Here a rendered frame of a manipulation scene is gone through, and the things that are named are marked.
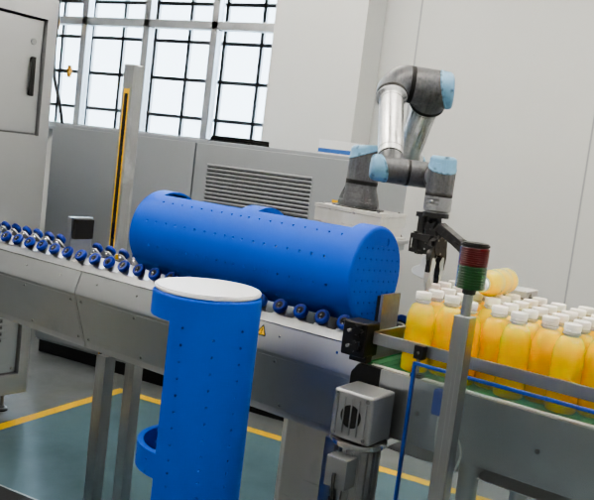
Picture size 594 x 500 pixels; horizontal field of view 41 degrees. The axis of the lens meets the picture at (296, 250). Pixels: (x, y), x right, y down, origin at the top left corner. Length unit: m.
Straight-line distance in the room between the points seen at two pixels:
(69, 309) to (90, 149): 2.11
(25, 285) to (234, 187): 1.56
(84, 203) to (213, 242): 2.61
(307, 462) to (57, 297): 1.09
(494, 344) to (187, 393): 0.75
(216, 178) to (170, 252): 1.86
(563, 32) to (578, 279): 1.47
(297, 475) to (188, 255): 0.95
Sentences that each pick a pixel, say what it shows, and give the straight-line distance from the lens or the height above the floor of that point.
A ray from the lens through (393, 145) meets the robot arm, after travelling 2.30.
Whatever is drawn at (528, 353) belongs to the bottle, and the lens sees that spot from 1.93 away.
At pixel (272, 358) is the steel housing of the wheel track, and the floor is 0.81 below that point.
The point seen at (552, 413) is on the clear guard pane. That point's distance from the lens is 1.82.
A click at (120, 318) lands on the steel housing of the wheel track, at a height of 0.79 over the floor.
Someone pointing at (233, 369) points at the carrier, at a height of 0.85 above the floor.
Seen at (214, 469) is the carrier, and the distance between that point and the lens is 2.09.
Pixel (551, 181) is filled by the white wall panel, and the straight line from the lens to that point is 5.04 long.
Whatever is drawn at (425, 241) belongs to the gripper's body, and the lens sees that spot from 2.19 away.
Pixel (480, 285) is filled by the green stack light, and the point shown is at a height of 1.17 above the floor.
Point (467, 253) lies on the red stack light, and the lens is 1.72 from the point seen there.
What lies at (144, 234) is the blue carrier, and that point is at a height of 1.09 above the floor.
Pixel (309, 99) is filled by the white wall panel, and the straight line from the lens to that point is 5.26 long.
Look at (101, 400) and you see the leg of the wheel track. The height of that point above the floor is 0.47.
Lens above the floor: 1.38
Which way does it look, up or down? 6 degrees down
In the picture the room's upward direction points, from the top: 7 degrees clockwise
